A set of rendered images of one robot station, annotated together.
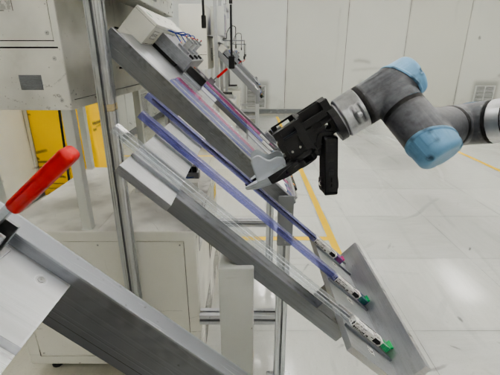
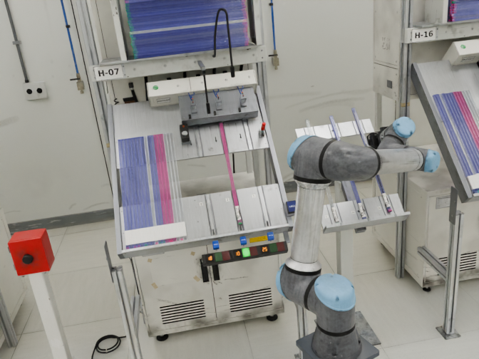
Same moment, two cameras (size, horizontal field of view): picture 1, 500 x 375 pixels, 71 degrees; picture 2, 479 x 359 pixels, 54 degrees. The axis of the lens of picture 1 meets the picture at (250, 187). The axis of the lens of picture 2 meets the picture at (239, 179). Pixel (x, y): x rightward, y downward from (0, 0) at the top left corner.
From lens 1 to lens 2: 1.83 m
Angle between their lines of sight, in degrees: 77
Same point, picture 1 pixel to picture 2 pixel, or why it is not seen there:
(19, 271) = (264, 140)
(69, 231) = not seen: hidden behind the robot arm
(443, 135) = not seen: hidden behind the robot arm
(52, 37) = (397, 64)
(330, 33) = not seen: outside the picture
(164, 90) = (424, 100)
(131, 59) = (416, 80)
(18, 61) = (388, 73)
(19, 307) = (259, 144)
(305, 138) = (372, 141)
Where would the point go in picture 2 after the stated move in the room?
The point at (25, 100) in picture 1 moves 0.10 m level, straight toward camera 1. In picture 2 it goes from (387, 92) to (376, 95)
